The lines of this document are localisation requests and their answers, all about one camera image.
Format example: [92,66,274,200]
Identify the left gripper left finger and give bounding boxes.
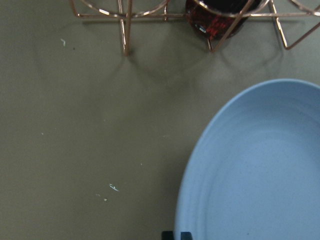
[161,231,175,240]

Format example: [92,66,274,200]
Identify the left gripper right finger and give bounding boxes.
[180,231,192,240]

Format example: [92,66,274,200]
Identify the tea bottle front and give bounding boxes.
[185,0,247,40]

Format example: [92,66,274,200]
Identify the copper wire bottle rack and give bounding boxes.
[69,0,320,56]

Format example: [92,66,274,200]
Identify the blue plate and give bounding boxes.
[173,79,320,240]

